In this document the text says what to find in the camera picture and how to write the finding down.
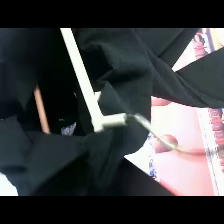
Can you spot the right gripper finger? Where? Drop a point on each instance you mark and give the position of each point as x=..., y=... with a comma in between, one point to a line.
x=140, y=183

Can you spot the black garment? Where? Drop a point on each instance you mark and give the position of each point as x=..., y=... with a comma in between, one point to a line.
x=126, y=66

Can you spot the pale clothes hanger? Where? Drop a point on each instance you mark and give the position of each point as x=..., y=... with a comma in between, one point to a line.
x=83, y=80

